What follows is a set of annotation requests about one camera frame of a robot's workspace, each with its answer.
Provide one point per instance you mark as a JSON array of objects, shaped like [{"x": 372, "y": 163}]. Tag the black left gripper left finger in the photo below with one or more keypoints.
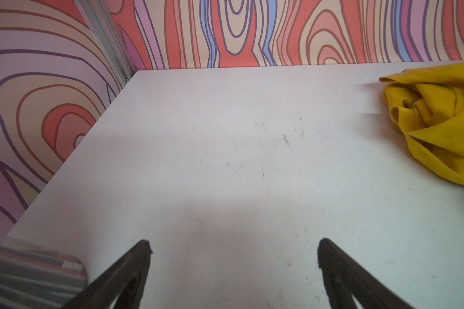
[{"x": 121, "y": 285}]

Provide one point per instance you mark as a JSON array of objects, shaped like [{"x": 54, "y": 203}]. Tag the aluminium frame corner post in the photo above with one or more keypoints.
[{"x": 101, "y": 25}]

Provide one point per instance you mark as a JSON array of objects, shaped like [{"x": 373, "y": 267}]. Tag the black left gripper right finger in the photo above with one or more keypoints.
[{"x": 348, "y": 284}]

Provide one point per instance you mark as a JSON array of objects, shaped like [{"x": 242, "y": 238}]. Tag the striped pen holder cup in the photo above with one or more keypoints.
[{"x": 32, "y": 276}]

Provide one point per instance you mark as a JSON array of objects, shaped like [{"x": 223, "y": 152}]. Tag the yellow cloth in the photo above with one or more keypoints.
[{"x": 426, "y": 105}]

